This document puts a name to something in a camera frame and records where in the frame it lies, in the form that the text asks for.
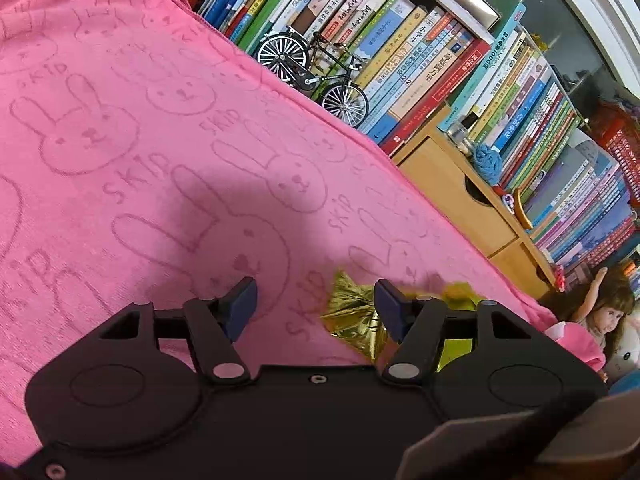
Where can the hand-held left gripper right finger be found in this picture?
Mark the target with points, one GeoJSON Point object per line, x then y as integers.
{"type": "Point", "coordinates": [392, 310]}

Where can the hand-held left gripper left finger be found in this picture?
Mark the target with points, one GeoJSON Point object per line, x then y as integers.
{"type": "Point", "coordinates": [242, 305]}

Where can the green gold snack bag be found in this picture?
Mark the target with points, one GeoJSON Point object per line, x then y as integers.
{"type": "Point", "coordinates": [350, 320]}

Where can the wooden drawer organizer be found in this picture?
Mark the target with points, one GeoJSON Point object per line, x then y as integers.
{"type": "Point", "coordinates": [450, 185]}

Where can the red white knot trinket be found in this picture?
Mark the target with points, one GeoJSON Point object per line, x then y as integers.
{"type": "Point", "coordinates": [504, 197]}

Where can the yellow banana shaped toy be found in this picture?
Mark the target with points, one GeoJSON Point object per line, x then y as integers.
{"type": "Point", "coordinates": [522, 210]}

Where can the pink flower trinket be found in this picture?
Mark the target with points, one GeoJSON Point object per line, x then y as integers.
{"type": "Point", "coordinates": [560, 279]}

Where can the pink rabbit print towel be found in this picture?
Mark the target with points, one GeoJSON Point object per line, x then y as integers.
{"type": "Point", "coordinates": [150, 160]}

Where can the blue yarn ball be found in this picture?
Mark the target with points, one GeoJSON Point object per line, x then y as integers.
{"type": "Point", "coordinates": [487, 162]}

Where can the small glass bottle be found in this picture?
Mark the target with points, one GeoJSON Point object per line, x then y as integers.
{"type": "Point", "coordinates": [459, 132]}

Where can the pink fleece cloth with tag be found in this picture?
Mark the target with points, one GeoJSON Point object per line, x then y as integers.
{"type": "Point", "coordinates": [580, 345]}

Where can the black model bicycle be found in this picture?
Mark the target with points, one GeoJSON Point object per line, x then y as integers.
{"type": "Point", "coordinates": [345, 105]}

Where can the row of blue pink books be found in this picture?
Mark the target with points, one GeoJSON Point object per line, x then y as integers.
{"type": "Point", "coordinates": [585, 220]}

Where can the brown haired doll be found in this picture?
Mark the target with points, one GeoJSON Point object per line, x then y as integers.
{"type": "Point", "coordinates": [610, 310]}

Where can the white plush toy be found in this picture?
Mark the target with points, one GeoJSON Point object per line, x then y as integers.
{"type": "Point", "coordinates": [625, 355]}

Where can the row of thin colourful books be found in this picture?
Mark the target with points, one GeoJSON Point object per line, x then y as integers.
{"type": "Point", "coordinates": [520, 110]}

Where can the row of tall picture books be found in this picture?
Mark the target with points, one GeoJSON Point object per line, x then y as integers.
{"type": "Point", "coordinates": [400, 60]}

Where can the red plastic basket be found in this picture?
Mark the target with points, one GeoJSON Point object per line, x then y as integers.
{"type": "Point", "coordinates": [620, 145]}

